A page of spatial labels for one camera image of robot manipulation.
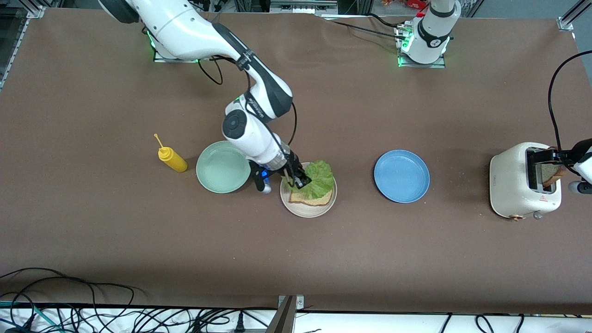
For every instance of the blue plate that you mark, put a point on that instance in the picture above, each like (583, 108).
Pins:
(401, 175)

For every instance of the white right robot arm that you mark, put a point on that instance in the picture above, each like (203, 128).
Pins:
(185, 27)

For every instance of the black power plug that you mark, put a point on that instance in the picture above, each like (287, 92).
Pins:
(239, 326)

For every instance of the green lettuce leaf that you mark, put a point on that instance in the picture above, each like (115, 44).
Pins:
(319, 180)

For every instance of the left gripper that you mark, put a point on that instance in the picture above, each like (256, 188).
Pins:
(565, 156)

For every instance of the white toaster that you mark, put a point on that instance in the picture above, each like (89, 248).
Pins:
(508, 185)

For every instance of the grey metal bracket post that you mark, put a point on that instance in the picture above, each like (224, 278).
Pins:
(286, 319)

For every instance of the brown bread slice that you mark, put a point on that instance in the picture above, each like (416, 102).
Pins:
(319, 201)
(550, 175)

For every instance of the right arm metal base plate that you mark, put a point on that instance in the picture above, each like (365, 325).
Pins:
(159, 58)

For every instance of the long aluminium edge rail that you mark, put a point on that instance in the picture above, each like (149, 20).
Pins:
(21, 34)

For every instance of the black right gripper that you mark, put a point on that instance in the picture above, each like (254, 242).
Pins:
(293, 169)

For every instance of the yellow mustard squeeze bottle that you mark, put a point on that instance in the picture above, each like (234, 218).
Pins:
(173, 159)

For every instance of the beige plate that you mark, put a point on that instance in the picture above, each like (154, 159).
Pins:
(307, 212)

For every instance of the mint green plate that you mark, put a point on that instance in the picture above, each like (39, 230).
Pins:
(217, 171)

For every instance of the short aluminium profile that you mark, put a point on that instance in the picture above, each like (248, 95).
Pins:
(566, 22)

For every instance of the red package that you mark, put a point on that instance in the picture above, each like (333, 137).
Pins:
(411, 3)

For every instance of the grey power strip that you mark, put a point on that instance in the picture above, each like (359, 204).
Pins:
(303, 7)

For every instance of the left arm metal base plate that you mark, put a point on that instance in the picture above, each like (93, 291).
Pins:
(423, 65)

